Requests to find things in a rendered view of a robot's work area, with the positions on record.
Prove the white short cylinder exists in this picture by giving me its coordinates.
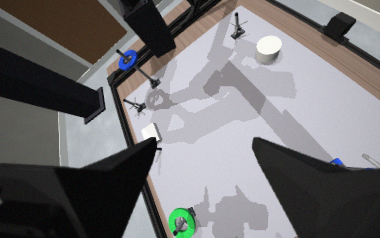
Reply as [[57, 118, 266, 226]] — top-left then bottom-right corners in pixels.
[[256, 36, 282, 62]]

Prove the green ring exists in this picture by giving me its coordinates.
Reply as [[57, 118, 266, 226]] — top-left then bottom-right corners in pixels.
[[168, 208, 196, 238]]

